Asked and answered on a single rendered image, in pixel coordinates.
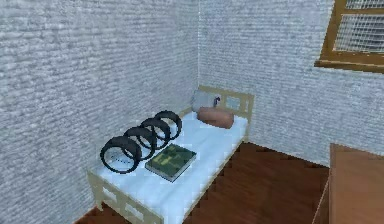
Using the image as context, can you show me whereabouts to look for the beige bed white mattress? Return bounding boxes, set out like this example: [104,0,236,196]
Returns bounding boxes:
[87,85,256,224]

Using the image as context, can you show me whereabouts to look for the pale grey pillow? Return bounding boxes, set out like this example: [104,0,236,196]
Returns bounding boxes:
[190,89,222,113]

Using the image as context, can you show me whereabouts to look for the brown pillow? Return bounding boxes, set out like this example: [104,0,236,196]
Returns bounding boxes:
[196,106,235,130]

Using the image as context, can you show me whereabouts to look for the green book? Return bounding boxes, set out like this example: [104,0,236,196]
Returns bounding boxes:
[144,143,198,183]

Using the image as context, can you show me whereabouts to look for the brown framed window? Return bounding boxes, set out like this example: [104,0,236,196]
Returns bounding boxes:
[314,0,384,74]

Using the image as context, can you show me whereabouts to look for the black ring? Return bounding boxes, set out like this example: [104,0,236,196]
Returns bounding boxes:
[140,117,171,151]
[99,135,143,175]
[153,110,183,141]
[123,126,158,161]

